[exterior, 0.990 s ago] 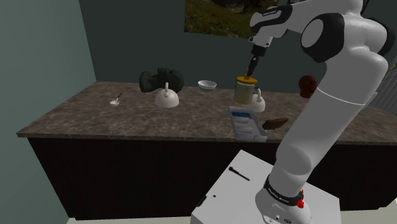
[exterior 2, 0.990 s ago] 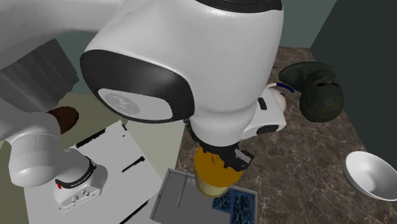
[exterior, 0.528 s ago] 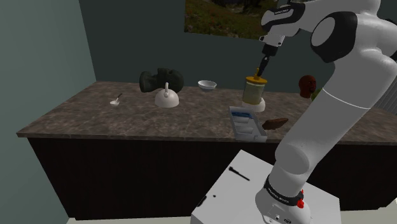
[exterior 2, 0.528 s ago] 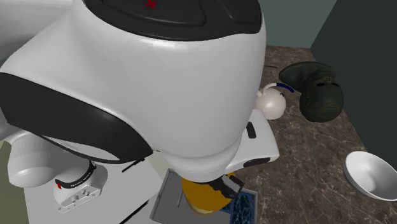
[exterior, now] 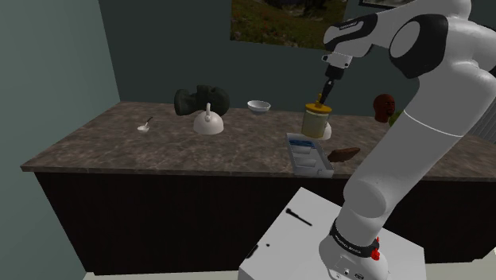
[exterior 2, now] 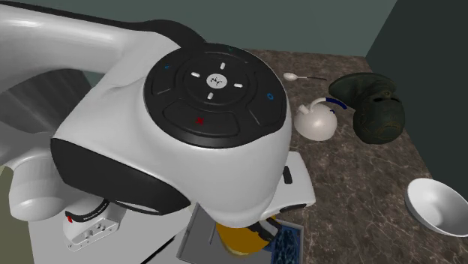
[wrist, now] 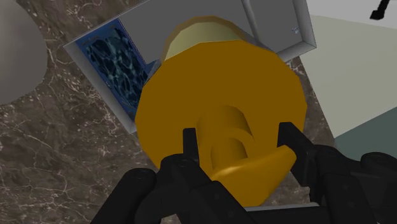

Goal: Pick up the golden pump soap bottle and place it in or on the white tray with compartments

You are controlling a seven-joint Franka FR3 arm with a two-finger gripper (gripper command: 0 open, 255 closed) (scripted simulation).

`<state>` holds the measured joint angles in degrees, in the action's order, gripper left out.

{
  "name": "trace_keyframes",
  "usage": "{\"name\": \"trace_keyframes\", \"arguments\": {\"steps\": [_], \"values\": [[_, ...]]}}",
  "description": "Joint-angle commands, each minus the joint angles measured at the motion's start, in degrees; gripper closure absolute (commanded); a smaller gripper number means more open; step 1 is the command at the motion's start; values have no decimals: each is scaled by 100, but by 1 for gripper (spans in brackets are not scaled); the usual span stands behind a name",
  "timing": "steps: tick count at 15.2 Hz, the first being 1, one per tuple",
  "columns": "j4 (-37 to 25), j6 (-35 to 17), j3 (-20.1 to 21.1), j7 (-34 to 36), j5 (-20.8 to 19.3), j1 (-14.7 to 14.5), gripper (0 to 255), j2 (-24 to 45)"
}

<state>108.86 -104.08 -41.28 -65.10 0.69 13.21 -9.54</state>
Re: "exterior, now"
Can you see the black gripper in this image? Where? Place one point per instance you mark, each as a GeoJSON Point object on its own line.
{"type": "Point", "coordinates": [334, 73]}

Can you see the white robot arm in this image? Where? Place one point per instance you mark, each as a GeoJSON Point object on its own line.
{"type": "Point", "coordinates": [434, 128]}

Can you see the pale jar with yellow lid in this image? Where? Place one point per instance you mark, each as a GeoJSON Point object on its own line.
{"type": "Point", "coordinates": [314, 123]}

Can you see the white round object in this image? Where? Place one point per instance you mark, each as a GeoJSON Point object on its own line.
{"type": "Point", "coordinates": [328, 132]}

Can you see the brown head figure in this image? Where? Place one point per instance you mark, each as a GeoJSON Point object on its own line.
{"type": "Point", "coordinates": [384, 106]}

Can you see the green round object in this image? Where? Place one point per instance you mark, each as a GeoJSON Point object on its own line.
{"type": "Point", "coordinates": [394, 118]}

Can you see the brown oblong object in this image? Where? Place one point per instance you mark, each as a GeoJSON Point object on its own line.
{"type": "Point", "coordinates": [343, 154]}

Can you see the white bowl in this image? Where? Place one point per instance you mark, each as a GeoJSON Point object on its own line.
{"type": "Point", "coordinates": [258, 106]}

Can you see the grey tray with blue insert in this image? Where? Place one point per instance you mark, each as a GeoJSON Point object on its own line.
{"type": "Point", "coordinates": [310, 159]}

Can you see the white kettle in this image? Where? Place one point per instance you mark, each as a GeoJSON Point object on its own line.
{"type": "Point", "coordinates": [208, 125]}

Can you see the dark green stone head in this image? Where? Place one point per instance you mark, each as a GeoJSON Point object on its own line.
{"type": "Point", "coordinates": [193, 100]}

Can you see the grey robot stand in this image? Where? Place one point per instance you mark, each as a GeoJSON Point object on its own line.
{"type": "Point", "coordinates": [286, 248]}

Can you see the small white spoon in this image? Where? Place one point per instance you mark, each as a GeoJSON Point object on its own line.
{"type": "Point", "coordinates": [143, 128]}

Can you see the landscape wall picture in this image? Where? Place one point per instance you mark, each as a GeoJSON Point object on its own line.
{"type": "Point", "coordinates": [279, 23]}

